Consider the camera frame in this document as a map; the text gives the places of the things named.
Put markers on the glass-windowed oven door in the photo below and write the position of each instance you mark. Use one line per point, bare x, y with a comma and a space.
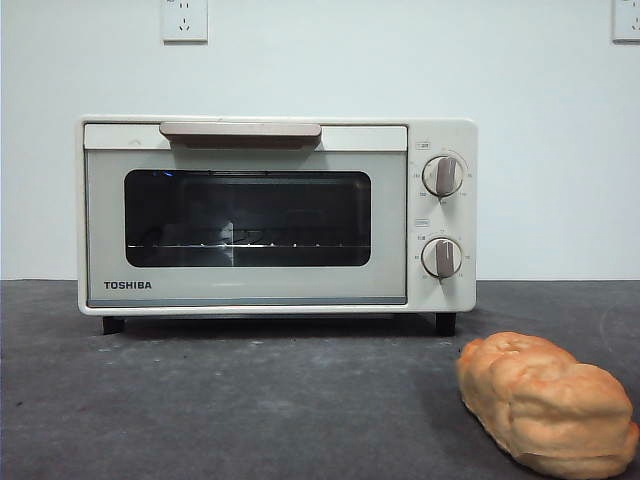
105, 225

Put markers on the golden bread loaf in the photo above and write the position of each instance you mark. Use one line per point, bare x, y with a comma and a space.
545, 405

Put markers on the cream oven knob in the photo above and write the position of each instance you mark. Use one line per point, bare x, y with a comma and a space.
442, 258
443, 176

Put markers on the cream Toshiba toaster oven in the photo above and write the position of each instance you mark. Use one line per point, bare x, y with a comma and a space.
450, 135

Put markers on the white wall socket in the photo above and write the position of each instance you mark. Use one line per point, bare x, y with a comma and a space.
184, 25
627, 22

